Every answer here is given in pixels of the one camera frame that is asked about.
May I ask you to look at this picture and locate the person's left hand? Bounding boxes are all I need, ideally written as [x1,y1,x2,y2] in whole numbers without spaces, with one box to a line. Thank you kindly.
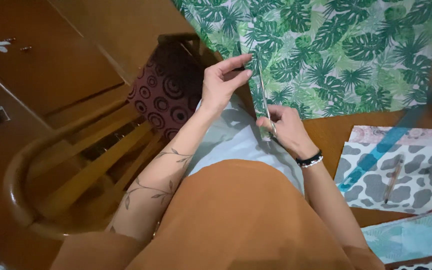
[197,53,254,117]

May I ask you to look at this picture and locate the person's right hand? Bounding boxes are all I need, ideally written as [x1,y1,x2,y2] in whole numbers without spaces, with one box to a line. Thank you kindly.
[256,105,319,160]

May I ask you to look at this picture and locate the silver scissors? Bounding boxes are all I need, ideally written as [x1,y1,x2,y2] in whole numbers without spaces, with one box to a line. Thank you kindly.
[255,54,278,142]

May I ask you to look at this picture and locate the green leaf print fabric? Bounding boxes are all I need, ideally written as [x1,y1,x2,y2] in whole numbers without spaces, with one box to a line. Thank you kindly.
[171,0,432,142]

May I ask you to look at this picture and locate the maroon circle print cushion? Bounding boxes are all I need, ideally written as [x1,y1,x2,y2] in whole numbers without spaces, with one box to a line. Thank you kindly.
[127,40,217,140]

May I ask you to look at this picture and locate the light grey lap cloth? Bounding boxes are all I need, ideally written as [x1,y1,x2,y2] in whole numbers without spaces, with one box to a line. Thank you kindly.
[183,94,305,196]

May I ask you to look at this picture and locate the blue transparent ruler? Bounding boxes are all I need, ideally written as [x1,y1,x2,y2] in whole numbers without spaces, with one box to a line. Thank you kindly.
[337,86,432,194]

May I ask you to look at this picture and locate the person's orange shirt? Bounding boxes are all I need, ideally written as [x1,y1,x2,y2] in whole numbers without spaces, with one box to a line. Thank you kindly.
[50,159,386,270]

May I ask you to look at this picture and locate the brown pen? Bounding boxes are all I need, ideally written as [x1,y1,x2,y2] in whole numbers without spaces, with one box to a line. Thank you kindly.
[383,154,405,205]

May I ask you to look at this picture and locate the pink floral print sheet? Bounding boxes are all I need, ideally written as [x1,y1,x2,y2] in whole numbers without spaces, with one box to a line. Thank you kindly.
[348,125,432,149]

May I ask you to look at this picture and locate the grey cow print sheet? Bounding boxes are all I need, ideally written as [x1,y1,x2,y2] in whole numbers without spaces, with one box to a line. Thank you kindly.
[334,141,432,215]

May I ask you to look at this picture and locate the wooden chair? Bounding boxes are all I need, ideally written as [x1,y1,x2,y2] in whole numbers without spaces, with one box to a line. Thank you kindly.
[4,33,217,241]

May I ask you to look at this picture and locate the teal leaf print sheet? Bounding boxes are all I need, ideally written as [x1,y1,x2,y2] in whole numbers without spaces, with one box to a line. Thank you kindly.
[361,208,432,265]

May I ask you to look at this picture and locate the dark spotted print sheet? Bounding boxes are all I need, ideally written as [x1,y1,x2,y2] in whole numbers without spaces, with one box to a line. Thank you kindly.
[391,259,432,270]

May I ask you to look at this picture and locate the black beaded bracelet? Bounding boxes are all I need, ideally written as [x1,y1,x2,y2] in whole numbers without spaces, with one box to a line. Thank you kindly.
[295,150,322,165]

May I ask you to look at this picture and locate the white beaded bracelet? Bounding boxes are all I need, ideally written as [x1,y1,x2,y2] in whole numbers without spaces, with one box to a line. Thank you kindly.
[301,155,324,169]

